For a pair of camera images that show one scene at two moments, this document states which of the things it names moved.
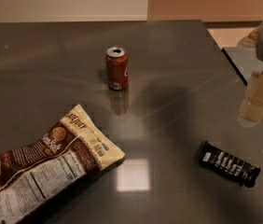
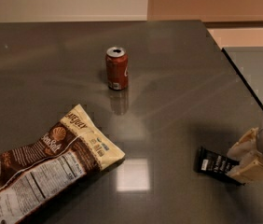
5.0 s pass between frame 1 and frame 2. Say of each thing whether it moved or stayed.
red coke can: stayed
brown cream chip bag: stayed
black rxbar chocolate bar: moved
